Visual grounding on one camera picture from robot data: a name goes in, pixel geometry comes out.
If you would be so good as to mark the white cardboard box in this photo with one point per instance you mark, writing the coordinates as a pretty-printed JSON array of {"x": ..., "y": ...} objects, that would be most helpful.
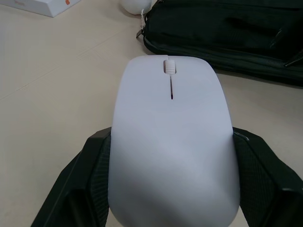
[{"x": 30, "y": 6}]

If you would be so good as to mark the white computer mouse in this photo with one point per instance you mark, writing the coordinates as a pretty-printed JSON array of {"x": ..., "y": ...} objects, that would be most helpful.
[{"x": 172, "y": 142}]

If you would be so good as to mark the black laptop bag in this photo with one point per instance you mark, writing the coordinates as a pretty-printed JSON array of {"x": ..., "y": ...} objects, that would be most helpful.
[{"x": 227, "y": 35}]

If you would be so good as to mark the white round ball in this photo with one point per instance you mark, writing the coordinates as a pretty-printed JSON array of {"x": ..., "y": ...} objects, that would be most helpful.
[{"x": 136, "y": 6}]

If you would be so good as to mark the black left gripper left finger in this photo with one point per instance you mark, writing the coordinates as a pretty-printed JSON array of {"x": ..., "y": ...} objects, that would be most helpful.
[{"x": 78, "y": 179}]

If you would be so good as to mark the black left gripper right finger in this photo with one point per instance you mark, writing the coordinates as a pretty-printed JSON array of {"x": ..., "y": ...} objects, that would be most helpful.
[{"x": 267, "y": 182}]

